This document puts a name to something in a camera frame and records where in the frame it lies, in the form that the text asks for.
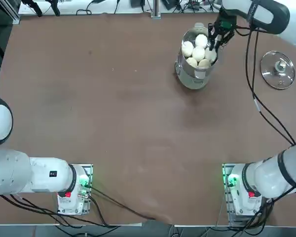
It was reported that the steel steamer insert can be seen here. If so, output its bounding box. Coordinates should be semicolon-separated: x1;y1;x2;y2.
177;22;221;79

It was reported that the black stand leg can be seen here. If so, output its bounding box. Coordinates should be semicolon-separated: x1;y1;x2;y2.
22;0;43;17
48;0;60;17

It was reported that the aluminium profile post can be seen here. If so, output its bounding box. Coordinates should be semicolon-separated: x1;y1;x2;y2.
150;0;161;19

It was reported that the black base cable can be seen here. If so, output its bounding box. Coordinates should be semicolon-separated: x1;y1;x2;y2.
90;186;157;221

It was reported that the black cable with white tag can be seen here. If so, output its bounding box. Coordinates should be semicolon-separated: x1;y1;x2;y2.
245;24;296;146

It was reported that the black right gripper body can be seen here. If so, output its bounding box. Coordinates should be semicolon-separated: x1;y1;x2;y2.
213;8;237;32

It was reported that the white steamed bun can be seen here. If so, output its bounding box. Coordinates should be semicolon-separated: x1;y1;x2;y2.
185;57;198;69
198;58;212;70
192;46;206;61
204;47;218;64
195;34;209;48
182;40;194;58

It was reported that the aluminium frame rail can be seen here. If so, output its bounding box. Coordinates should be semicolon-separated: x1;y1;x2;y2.
12;0;21;25

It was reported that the grey cooking pot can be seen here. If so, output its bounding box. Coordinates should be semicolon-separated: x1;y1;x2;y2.
174;61;213;90

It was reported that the glass pot lid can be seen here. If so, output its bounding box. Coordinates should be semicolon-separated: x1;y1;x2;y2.
259;50;296;90

